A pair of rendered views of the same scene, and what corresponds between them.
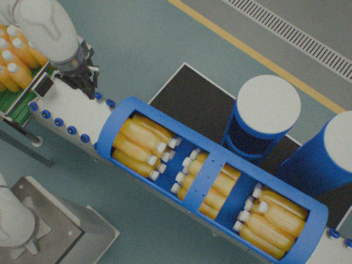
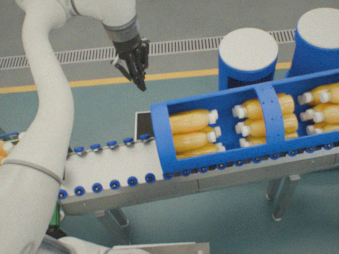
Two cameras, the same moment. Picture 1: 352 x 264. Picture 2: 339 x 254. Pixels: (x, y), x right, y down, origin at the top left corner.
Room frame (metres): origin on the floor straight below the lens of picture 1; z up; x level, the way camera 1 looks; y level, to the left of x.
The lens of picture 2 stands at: (-0.14, 0.64, 2.33)
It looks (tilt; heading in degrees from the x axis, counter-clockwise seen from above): 57 degrees down; 325
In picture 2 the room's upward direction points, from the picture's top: 12 degrees counter-clockwise
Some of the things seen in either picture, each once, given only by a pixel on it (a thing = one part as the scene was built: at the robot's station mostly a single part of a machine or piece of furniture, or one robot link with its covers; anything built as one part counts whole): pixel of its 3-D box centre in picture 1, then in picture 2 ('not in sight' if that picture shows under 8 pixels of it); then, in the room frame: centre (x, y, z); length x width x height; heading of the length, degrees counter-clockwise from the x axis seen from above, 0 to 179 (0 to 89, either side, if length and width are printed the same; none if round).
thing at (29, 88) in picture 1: (34, 81); not in sight; (0.82, 0.66, 0.96); 0.40 x 0.01 x 0.03; 143
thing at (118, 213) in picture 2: not in sight; (113, 206); (0.79, 0.50, 0.31); 0.06 x 0.06 x 0.63; 53
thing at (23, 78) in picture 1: (22, 77); not in sight; (0.83, 0.70, 0.99); 0.07 x 0.07 x 0.19
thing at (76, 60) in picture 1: (64, 52); (121, 23); (0.50, 0.26, 1.71); 0.09 x 0.09 x 0.06
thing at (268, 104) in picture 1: (268, 103); (248, 48); (0.58, -0.42, 1.03); 0.28 x 0.28 x 0.01
